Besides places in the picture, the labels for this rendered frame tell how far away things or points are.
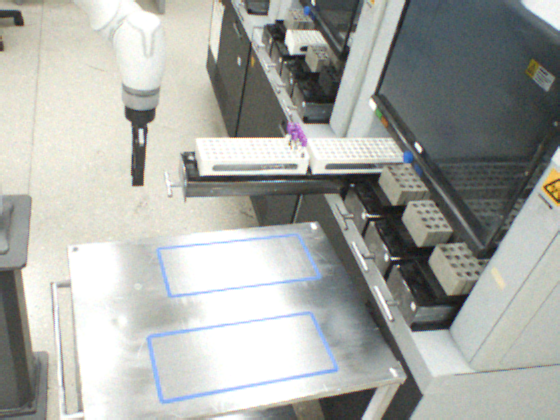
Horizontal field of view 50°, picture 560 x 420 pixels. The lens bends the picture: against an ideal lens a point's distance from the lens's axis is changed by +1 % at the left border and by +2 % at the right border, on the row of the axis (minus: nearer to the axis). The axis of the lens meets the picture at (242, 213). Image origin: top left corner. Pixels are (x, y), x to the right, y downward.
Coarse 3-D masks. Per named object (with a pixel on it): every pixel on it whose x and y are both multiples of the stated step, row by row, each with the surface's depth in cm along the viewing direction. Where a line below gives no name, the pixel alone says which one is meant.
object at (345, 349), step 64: (128, 256) 127; (192, 256) 130; (256, 256) 133; (320, 256) 136; (128, 320) 114; (192, 320) 116; (256, 320) 119; (320, 320) 121; (64, 384) 107; (128, 384) 104; (192, 384) 106; (256, 384) 108; (320, 384) 110; (384, 384) 113
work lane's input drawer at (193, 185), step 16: (192, 160) 157; (192, 176) 152; (208, 176) 153; (224, 176) 154; (240, 176) 155; (256, 176) 156; (272, 176) 157; (288, 176) 159; (304, 176) 160; (320, 176) 161; (336, 176) 162; (352, 176) 164; (368, 176) 165; (192, 192) 154; (208, 192) 155; (224, 192) 156; (240, 192) 157; (256, 192) 159; (272, 192) 160; (288, 192) 161; (304, 192) 162; (320, 192) 164; (336, 192) 165
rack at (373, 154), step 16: (320, 144) 164; (336, 144) 165; (352, 144) 167; (368, 144) 168; (384, 144) 169; (320, 160) 158; (336, 160) 159; (352, 160) 161; (368, 160) 162; (384, 160) 163; (400, 160) 164
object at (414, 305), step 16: (400, 272) 138; (416, 272) 139; (400, 288) 137; (416, 288) 133; (384, 304) 136; (400, 304) 137; (416, 304) 131; (432, 304) 131; (448, 304) 133; (416, 320) 133; (432, 320) 134
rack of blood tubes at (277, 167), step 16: (208, 144) 156; (224, 144) 157; (240, 144) 158; (256, 144) 160; (272, 144) 161; (208, 160) 150; (224, 160) 151; (240, 160) 152; (256, 160) 153; (272, 160) 155; (288, 160) 156; (304, 160) 157
